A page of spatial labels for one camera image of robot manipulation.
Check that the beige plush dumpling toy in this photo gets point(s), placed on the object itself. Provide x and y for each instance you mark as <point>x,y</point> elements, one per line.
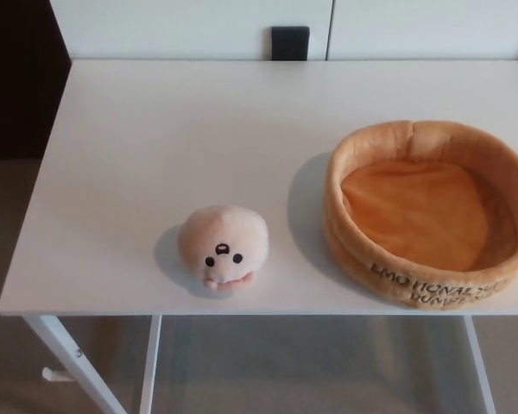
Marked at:
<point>224,241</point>

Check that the orange round plush plate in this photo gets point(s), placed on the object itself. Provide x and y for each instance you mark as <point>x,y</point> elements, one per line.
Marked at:
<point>414,215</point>

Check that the black rectangular pad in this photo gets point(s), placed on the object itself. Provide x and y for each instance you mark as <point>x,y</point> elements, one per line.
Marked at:
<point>290,43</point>

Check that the white cabinet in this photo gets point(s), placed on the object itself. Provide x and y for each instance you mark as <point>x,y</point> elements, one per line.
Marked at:
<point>198,26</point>

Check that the dark brown wooden cabinet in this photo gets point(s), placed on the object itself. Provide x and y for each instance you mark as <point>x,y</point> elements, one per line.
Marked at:
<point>21,77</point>

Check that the white metal table leg frame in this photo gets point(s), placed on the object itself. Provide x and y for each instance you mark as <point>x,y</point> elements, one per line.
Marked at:
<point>480,366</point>
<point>69,347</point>

